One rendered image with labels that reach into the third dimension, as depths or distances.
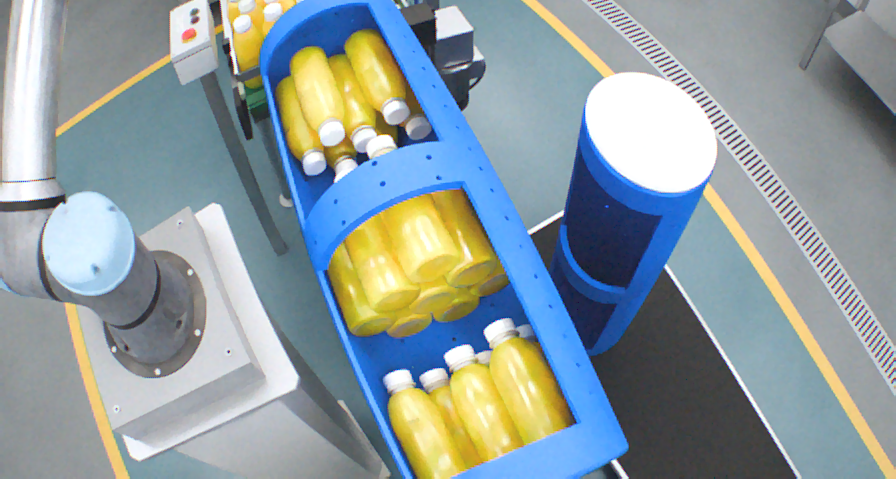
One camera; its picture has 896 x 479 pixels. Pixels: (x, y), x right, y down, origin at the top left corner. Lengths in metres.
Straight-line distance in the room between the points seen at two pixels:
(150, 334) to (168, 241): 0.17
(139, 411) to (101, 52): 2.96
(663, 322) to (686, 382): 0.23
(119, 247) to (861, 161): 3.03
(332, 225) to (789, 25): 3.15
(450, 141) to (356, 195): 0.14
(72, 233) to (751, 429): 1.88
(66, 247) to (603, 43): 2.50
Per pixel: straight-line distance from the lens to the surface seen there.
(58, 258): 0.67
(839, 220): 2.78
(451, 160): 0.84
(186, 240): 0.87
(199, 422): 0.85
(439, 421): 0.85
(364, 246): 0.87
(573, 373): 0.75
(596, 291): 1.45
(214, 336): 0.79
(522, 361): 0.81
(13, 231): 0.75
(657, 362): 1.92
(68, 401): 2.48
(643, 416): 1.87
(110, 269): 0.65
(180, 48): 1.35
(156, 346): 0.78
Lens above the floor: 1.91
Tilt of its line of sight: 61 degrees down
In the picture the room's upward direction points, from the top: 3 degrees counter-clockwise
